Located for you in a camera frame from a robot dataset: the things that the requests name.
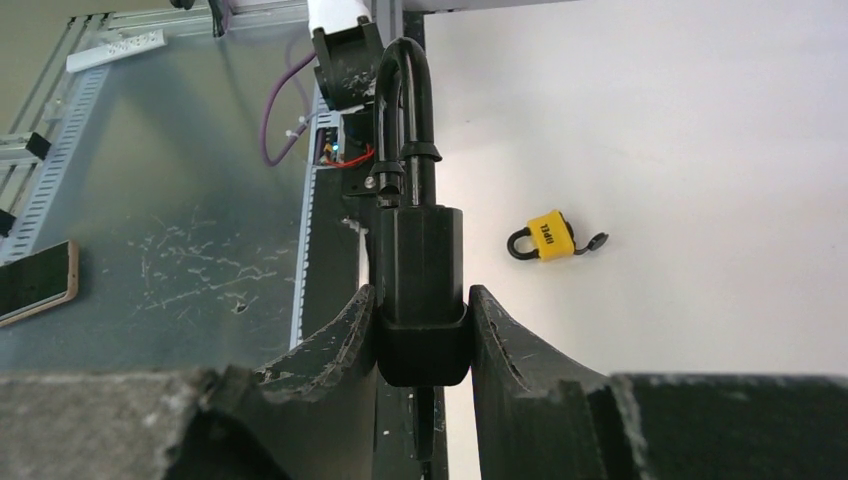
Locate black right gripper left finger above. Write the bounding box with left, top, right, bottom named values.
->
left=1, top=286, right=377, bottom=479

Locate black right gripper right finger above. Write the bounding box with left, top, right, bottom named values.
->
left=469, top=285, right=847, bottom=479

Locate black padlock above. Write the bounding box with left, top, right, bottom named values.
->
left=372, top=37, right=472, bottom=387

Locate yellow padlock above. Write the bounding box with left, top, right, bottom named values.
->
left=506, top=209, right=609, bottom=262

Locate key bunch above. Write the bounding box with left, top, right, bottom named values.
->
left=412, top=387, right=436, bottom=479

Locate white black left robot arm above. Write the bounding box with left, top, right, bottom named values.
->
left=307, top=0, right=383, bottom=111

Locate smartphone with gold case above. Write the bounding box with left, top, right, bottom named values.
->
left=1, top=240, right=79, bottom=327

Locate white power strip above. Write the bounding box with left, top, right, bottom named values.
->
left=65, top=30, right=167, bottom=73

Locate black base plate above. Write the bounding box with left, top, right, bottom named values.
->
left=289, top=98, right=448, bottom=479

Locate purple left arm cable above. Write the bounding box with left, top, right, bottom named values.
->
left=259, top=33, right=319, bottom=168

